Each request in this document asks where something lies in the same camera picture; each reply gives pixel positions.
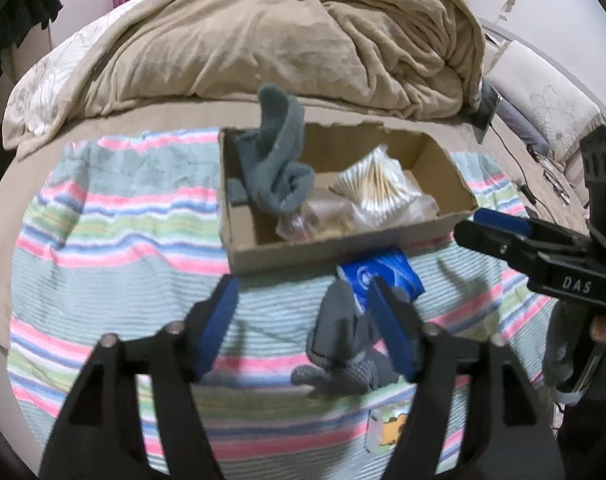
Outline black tablet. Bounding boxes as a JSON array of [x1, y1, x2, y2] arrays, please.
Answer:
[[468, 82, 504, 145]]

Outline grey sock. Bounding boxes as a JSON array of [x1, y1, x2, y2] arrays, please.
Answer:
[[291, 277, 408, 398], [233, 84, 316, 218]]

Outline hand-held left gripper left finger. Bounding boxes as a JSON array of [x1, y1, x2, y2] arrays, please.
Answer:
[[38, 275, 241, 480]]

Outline small yellow printed packet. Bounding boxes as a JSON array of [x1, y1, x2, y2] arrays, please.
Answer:
[[364, 406, 411, 453]]

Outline white floral pillow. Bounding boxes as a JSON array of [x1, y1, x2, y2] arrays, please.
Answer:
[[485, 40, 604, 171]]

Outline bag of cotton swabs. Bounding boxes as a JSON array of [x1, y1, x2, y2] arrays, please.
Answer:
[[329, 144, 424, 226]]

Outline blue packet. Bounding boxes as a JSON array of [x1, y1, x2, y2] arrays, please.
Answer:
[[337, 246, 426, 313]]

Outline cardboard box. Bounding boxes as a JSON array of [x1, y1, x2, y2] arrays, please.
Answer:
[[218, 121, 480, 276]]

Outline striped towel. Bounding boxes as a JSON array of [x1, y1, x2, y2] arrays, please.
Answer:
[[5, 127, 558, 480]]

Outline dark hanging clothes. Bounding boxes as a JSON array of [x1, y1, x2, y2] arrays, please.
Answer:
[[0, 0, 64, 116]]

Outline beige blanket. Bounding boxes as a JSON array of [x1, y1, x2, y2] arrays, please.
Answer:
[[48, 0, 486, 123]]

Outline clear plastic bag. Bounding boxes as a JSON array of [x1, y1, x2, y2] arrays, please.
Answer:
[[275, 195, 440, 241]]

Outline white floral quilt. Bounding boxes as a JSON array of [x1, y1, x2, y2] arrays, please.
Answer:
[[3, 0, 148, 148]]

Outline black cable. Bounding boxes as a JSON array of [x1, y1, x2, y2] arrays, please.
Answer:
[[490, 125, 538, 206]]

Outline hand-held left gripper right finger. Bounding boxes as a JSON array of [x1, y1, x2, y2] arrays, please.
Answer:
[[367, 276, 568, 480]]

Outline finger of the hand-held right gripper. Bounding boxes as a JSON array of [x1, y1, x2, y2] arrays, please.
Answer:
[[473, 209, 591, 251], [454, 220, 554, 283]]

